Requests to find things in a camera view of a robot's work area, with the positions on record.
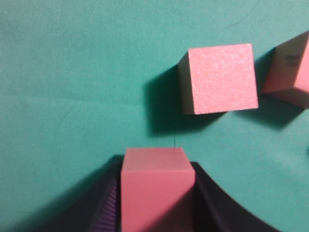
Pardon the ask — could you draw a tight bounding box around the green cloth backdrop and cover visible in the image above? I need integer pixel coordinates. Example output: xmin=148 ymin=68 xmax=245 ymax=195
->
xmin=0 ymin=0 xmax=309 ymax=232

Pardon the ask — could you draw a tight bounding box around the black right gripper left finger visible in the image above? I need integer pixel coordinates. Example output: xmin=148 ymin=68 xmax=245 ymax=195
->
xmin=32 ymin=155 xmax=123 ymax=232

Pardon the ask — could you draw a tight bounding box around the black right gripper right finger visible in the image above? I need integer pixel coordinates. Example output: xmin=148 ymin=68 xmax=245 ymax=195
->
xmin=191 ymin=161 xmax=278 ymax=232

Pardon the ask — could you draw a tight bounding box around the pink cube carried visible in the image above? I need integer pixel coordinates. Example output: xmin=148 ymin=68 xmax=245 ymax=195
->
xmin=120 ymin=147 xmax=196 ymax=232
xmin=177 ymin=43 xmax=258 ymax=115

